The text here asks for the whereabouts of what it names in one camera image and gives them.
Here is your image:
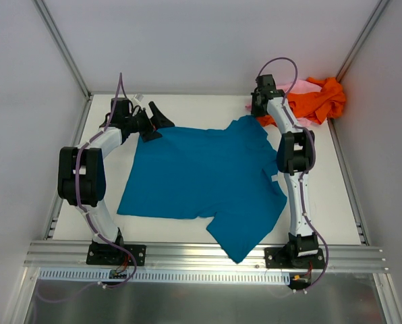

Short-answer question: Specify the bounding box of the teal blue t shirt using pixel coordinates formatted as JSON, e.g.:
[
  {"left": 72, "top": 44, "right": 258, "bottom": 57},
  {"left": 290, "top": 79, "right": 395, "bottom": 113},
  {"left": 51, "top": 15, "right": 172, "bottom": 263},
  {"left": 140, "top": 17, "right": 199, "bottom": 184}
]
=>
[{"left": 117, "top": 115, "right": 287, "bottom": 263}]

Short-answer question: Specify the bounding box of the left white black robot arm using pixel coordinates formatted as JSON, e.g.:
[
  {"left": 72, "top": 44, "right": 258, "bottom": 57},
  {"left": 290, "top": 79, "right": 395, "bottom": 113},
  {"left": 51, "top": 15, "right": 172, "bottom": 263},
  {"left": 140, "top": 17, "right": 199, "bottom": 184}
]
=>
[{"left": 57, "top": 97, "right": 174, "bottom": 266}]

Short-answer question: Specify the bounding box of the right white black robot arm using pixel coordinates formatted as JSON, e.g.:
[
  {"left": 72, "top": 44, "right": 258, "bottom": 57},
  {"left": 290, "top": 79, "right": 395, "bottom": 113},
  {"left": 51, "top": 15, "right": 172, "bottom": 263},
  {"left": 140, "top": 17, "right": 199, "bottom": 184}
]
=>
[{"left": 251, "top": 74, "right": 325, "bottom": 269}]

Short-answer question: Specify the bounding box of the pink t shirt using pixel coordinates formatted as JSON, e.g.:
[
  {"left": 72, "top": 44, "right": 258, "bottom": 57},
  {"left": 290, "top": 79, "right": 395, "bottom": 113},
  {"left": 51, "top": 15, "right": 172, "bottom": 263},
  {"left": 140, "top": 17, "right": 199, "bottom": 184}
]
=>
[{"left": 245, "top": 80, "right": 322, "bottom": 127}]

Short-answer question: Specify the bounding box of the orange t shirt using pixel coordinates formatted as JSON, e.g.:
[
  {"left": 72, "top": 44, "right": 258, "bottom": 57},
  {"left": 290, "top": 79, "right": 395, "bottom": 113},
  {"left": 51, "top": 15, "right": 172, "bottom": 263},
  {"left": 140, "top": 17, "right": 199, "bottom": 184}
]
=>
[{"left": 255, "top": 74, "right": 347, "bottom": 126}]

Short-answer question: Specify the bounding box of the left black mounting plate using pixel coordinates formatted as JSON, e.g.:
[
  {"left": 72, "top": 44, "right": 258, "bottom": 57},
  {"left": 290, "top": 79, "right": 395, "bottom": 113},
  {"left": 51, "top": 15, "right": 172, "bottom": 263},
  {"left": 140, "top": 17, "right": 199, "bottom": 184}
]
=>
[{"left": 86, "top": 242, "right": 146, "bottom": 267}]

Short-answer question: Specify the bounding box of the black mounting plate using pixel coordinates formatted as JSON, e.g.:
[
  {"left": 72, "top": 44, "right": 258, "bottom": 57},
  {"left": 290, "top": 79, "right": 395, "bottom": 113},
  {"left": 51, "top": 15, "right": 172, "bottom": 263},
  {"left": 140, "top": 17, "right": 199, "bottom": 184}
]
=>
[
  {"left": 86, "top": 242, "right": 146, "bottom": 267},
  {"left": 264, "top": 247, "right": 325, "bottom": 269}
]

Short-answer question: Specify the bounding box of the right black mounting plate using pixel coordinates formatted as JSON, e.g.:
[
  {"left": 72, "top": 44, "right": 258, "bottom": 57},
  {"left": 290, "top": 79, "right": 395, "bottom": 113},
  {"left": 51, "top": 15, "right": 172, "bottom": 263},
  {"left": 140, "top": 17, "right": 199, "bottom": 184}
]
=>
[{"left": 264, "top": 247, "right": 325, "bottom": 269}]

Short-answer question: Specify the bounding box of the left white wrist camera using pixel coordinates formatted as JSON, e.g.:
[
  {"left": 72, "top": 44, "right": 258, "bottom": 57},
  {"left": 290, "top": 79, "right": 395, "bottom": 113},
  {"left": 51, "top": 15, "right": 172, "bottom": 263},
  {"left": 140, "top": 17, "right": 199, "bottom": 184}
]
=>
[{"left": 132, "top": 94, "right": 144, "bottom": 105}]

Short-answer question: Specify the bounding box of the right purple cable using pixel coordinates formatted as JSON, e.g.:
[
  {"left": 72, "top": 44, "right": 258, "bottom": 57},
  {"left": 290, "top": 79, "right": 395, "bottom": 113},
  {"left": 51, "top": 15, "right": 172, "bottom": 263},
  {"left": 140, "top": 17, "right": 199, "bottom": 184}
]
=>
[{"left": 256, "top": 57, "right": 330, "bottom": 294}]

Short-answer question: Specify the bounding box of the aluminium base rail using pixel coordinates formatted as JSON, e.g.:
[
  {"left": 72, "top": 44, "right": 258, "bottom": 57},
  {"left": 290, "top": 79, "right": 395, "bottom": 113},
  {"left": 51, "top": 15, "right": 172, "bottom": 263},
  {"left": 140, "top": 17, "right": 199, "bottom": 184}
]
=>
[{"left": 24, "top": 240, "right": 390, "bottom": 273}]

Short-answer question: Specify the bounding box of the right aluminium corner post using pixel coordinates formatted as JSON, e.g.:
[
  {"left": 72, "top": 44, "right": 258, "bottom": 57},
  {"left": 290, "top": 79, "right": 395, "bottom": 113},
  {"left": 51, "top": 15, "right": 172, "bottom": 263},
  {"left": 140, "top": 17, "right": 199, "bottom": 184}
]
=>
[{"left": 336, "top": 0, "right": 392, "bottom": 82}]

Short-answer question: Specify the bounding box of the aluminium corner post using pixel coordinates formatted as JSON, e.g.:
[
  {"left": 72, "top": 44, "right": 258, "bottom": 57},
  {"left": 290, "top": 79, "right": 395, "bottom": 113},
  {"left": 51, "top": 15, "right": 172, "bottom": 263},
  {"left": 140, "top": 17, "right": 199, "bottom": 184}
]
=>
[
  {"left": 32, "top": 0, "right": 91, "bottom": 100},
  {"left": 336, "top": 0, "right": 392, "bottom": 82}
]

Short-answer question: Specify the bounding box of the left aluminium corner post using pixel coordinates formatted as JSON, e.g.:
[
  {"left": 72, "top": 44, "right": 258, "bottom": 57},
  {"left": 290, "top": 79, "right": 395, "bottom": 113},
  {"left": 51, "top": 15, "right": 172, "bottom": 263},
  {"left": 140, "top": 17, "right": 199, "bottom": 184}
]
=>
[{"left": 32, "top": 0, "right": 91, "bottom": 100}]

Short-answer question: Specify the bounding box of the white slotted cable duct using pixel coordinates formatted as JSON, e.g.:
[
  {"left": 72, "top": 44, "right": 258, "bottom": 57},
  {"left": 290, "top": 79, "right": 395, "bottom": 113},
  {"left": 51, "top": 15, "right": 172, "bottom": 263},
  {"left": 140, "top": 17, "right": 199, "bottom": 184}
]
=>
[{"left": 38, "top": 267, "right": 290, "bottom": 286}]

